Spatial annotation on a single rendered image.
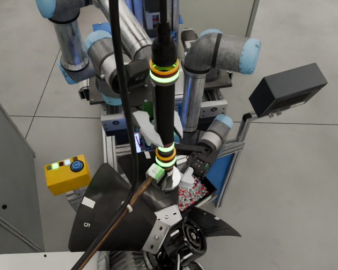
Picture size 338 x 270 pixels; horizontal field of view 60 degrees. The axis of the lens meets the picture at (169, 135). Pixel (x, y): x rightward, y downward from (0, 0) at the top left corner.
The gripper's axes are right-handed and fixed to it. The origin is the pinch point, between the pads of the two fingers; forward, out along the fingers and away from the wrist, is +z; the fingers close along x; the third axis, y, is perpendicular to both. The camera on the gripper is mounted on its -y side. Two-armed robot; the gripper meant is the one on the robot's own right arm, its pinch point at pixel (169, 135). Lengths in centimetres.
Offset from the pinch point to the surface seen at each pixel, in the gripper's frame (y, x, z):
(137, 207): 31.5, 8.0, -2.9
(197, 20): 110, -125, -161
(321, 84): 43, -84, -16
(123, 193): 27.4, 10.1, -6.5
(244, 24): 126, -175, -152
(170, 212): 47.5, -2.1, -2.0
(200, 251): 43.3, -2.8, 13.5
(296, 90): 43, -72, -19
